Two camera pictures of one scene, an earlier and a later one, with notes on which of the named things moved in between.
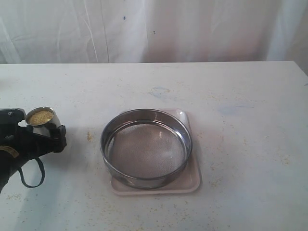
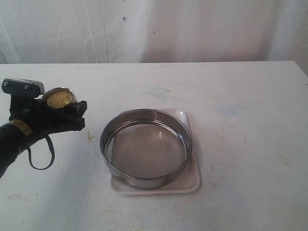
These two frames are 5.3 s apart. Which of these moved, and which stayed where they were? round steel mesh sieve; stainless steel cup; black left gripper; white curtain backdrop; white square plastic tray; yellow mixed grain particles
Moved: stainless steel cup; yellow mixed grain particles; black left gripper
Stayed: white curtain backdrop; white square plastic tray; round steel mesh sieve
